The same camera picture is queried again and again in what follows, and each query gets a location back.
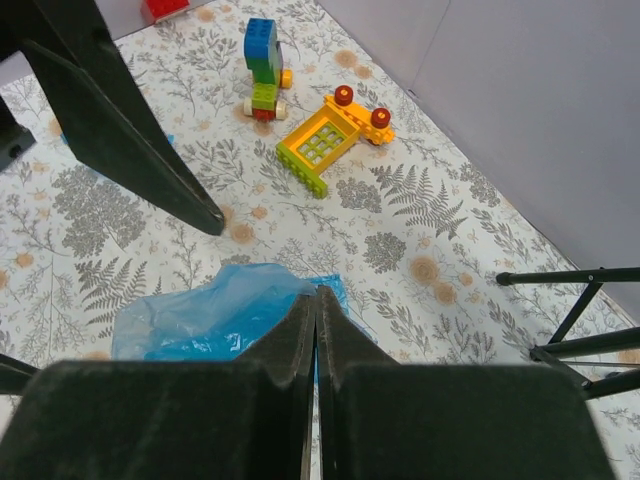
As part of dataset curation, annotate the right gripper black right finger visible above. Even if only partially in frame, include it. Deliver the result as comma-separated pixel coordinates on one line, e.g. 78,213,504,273
316,287,614,479

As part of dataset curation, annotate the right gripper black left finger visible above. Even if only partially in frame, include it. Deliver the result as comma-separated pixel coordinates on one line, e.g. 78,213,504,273
1,295,316,479

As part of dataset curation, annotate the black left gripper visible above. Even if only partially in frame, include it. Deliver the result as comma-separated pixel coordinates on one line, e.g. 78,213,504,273
1,1,224,236

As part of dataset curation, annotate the small blue trash bag piece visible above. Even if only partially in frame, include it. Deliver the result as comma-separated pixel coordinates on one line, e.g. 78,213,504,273
59,130,177,174

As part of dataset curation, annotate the blue trash bag roll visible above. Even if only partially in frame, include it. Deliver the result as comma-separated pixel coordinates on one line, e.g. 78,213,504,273
111,263,348,362

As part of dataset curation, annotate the black music stand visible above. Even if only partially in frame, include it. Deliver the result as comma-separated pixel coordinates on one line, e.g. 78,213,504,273
495,267,640,401

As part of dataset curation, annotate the yellow toy block house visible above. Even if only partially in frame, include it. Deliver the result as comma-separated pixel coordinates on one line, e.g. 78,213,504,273
275,85,395,199

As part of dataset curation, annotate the floral patterned table mat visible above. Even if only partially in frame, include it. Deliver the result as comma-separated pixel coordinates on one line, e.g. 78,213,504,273
0,0,640,480

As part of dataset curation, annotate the red block on rail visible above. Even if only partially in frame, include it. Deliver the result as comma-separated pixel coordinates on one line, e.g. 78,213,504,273
140,0,190,25

